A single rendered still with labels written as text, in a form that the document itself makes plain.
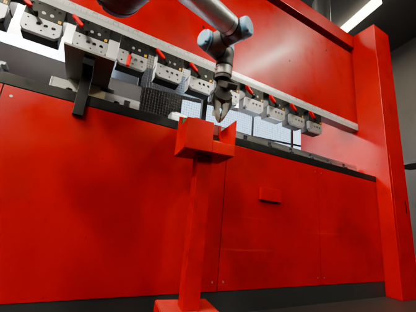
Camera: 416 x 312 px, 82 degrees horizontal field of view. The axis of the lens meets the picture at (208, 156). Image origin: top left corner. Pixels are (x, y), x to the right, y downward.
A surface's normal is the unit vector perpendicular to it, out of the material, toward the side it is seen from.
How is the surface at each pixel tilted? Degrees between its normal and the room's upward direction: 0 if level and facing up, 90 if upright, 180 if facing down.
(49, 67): 90
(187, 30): 90
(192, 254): 90
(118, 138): 90
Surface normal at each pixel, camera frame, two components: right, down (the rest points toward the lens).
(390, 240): -0.87, -0.20
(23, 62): 0.48, -0.18
